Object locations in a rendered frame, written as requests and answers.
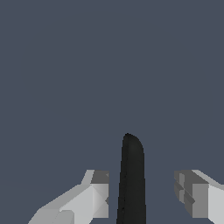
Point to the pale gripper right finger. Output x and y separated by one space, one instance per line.
201 195

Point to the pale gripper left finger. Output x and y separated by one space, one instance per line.
84 201

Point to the black elongated object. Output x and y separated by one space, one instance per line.
131 180

